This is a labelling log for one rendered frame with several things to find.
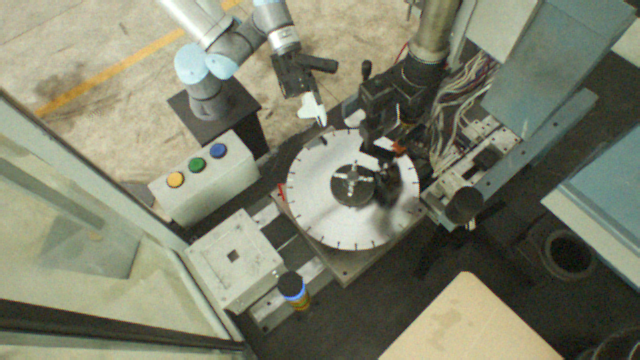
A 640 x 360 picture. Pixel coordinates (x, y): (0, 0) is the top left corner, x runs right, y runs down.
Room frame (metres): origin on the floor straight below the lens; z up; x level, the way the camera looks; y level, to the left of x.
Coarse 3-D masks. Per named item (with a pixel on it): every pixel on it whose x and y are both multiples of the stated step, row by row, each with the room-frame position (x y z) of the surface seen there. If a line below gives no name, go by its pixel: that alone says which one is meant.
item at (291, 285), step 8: (288, 272) 0.14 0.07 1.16; (296, 272) 0.14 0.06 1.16; (280, 280) 0.13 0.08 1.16; (288, 280) 0.13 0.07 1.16; (296, 280) 0.13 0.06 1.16; (280, 288) 0.12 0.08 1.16; (288, 288) 0.12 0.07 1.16; (296, 288) 0.12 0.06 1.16; (304, 288) 0.12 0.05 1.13; (288, 296) 0.10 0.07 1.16; (296, 296) 0.10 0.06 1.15
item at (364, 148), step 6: (378, 114) 0.44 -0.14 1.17; (366, 144) 0.44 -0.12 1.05; (372, 144) 0.44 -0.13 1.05; (360, 150) 0.45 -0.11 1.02; (366, 150) 0.44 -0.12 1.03; (372, 150) 0.44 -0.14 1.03; (378, 150) 0.44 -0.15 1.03; (384, 150) 0.43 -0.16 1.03; (390, 150) 0.43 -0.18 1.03; (372, 156) 0.43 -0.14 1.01; (378, 156) 0.42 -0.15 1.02; (384, 156) 0.42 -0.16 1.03; (390, 156) 0.42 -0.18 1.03; (378, 162) 0.43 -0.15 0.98; (384, 162) 0.41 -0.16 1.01; (390, 162) 0.40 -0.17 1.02
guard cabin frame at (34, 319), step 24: (72, 144) 0.42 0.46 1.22; (192, 264) 0.28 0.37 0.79; (0, 312) 0.05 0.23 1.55; (24, 312) 0.06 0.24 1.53; (48, 312) 0.06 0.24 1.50; (72, 312) 0.06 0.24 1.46; (216, 312) 0.14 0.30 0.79; (72, 336) 0.04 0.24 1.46; (96, 336) 0.04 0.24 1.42; (120, 336) 0.05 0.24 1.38; (144, 336) 0.05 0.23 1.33; (168, 336) 0.05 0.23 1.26; (192, 336) 0.06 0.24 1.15; (240, 336) 0.08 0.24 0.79
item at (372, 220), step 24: (312, 144) 0.52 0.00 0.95; (336, 144) 0.51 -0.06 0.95; (360, 144) 0.50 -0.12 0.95; (384, 144) 0.49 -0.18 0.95; (312, 168) 0.45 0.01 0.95; (336, 168) 0.44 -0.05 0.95; (384, 168) 0.42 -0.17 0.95; (288, 192) 0.39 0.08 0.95; (312, 192) 0.38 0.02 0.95; (384, 192) 0.36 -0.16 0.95; (408, 192) 0.35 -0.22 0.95; (312, 216) 0.32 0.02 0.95; (336, 216) 0.31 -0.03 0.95; (360, 216) 0.30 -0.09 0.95; (384, 216) 0.30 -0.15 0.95; (408, 216) 0.29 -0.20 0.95; (336, 240) 0.25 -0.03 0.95; (360, 240) 0.24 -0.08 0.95; (384, 240) 0.24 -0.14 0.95
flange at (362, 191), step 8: (344, 168) 0.43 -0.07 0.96; (360, 168) 0.43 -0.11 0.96; (368, 176) 0.40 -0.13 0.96; (336, 184) 0.39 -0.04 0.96; (344, 184) 0.38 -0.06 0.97; (360, 184) 0.38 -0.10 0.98; (368, 184) 0.38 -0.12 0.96; (336, 192) 0.37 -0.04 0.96; (344, 192) 0.37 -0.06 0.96; (360, 192) 0.36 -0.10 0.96; (368, 192) 0.36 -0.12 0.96; (344, 200) 0.35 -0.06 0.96; (352, 200) 0.34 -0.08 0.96; (360, 200) 0.34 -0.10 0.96
